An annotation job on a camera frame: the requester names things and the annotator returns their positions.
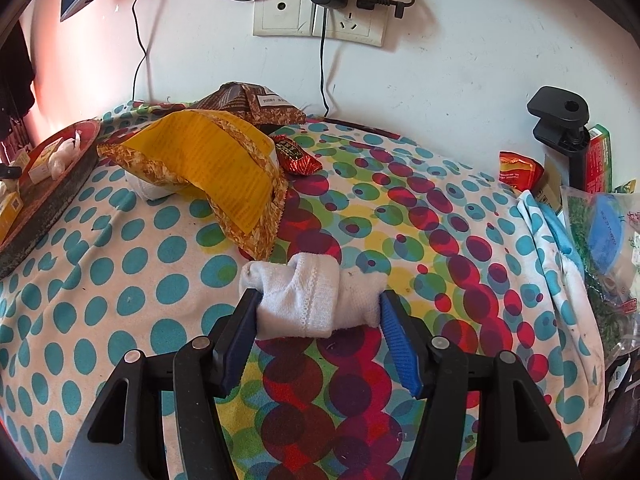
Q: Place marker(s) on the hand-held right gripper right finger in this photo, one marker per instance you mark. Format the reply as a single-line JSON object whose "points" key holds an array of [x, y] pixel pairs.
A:
{"points": [[400, 347]]}

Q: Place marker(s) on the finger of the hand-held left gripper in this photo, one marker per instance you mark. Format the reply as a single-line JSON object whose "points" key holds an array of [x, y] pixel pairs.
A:
{"points": [[9, 172]]}

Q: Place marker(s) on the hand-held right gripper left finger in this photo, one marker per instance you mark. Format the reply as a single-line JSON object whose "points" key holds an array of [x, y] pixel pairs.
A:
{"points": [[235, 355]]}

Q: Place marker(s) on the yellow cardboard box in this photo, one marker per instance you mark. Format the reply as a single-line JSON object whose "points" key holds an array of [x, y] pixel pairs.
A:
{"points": [[10, 215], [41, 162]]}

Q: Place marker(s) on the red round tray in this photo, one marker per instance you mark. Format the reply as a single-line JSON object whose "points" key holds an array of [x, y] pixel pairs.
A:
{"points": [[55, 205]]}

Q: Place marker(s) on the clear plastic bag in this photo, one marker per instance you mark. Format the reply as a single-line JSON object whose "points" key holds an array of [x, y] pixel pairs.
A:
{"points": [[62, 155]]}

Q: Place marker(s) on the yellow snack bag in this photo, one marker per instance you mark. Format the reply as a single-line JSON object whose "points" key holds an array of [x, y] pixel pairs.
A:
{"points": [[200, 170]]}

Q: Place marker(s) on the red candy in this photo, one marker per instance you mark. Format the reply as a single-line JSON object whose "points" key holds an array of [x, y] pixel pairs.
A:
{"points": [[295, 155]]}

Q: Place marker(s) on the brown snack bag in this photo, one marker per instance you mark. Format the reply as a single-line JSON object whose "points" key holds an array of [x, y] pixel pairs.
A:
{"points": [[240, 102]]}

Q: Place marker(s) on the polka dot tablecloth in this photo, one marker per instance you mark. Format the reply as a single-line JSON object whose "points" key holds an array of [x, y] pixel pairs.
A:
{"points": [[150, 310]]}

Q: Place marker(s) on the dark hanging clothes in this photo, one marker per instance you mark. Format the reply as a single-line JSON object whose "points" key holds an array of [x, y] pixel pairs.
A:
{"points": [[15, 75]]}

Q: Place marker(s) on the light blue cloth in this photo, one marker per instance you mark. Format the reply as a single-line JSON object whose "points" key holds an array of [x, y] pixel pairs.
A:
{"points": [[557, 232]]}

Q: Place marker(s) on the red snack packet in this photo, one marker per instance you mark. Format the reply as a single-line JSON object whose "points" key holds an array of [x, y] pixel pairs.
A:
{"points": [[517, 172]]}

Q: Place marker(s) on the brown cardboard box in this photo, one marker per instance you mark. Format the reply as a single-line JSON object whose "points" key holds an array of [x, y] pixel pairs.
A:
{"points": [[550, 190]]}

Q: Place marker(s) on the clear bag with blue lid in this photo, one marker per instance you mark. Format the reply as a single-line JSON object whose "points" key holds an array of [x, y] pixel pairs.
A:
{"points": [[605, 240]]}

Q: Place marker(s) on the green and red box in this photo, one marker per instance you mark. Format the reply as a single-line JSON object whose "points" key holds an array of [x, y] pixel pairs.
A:
{"points": [[599, 160]]}

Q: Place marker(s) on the green yellow packet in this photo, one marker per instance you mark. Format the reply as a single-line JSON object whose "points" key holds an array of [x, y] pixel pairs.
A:
{"points": [[627, 187]]}

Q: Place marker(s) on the black power plug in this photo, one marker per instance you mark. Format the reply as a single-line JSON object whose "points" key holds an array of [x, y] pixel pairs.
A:
{"points": [[372, 0]]}

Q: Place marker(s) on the black clamp mount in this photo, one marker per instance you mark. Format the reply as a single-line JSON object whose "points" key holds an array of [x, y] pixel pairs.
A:
{"points": [[555, 110]]}

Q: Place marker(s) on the white coax wall plate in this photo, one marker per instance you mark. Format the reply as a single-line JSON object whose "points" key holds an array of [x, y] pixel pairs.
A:
{"points": [[280, 7]]}

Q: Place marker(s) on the white wall power socket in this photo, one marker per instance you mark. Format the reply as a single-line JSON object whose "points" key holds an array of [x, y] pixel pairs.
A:
{"points": [[355, 27]]}

